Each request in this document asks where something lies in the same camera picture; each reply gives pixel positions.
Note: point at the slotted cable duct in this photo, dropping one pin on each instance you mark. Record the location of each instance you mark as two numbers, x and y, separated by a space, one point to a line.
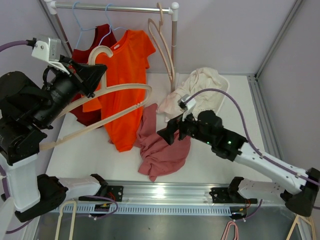
97 208

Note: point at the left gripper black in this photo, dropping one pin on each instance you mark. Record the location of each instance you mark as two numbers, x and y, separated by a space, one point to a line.
86 77

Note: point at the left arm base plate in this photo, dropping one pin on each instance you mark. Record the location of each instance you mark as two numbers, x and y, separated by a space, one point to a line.
114 192

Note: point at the blue hanger left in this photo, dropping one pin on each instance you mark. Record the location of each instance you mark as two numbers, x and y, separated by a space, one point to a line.
81 29

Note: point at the beige hanger bottom right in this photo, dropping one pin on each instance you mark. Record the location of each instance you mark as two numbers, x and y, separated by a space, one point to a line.
305 227

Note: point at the pink t shirt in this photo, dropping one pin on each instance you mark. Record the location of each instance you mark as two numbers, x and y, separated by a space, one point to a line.
158 157

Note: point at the aluminium rail frame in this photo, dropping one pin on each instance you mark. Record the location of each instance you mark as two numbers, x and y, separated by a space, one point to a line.
92 153

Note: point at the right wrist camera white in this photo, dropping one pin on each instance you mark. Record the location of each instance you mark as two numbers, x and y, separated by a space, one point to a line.
187 104

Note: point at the metal clothes rack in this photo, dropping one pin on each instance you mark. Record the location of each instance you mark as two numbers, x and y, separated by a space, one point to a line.
51 6

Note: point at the white plastic basket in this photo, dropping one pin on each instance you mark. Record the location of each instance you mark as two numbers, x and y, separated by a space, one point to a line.
225 85

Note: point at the white t shirt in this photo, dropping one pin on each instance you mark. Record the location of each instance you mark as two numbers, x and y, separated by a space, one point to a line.
199 79

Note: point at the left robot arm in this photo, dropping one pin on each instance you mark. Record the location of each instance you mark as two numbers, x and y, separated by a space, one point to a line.
27 111

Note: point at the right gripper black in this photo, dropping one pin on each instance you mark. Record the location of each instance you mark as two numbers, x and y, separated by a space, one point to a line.
167 133

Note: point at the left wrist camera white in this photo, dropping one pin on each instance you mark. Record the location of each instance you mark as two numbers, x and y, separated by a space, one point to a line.
48 50

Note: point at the orange t shirt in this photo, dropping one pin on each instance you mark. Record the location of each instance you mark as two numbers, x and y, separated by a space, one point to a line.
128 65

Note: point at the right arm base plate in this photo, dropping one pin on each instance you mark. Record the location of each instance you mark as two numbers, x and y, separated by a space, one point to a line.
221 195

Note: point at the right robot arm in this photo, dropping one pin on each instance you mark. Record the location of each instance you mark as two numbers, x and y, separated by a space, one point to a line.
296 187

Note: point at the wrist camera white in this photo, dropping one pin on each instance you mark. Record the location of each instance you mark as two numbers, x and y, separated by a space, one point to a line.
48 50
187 104

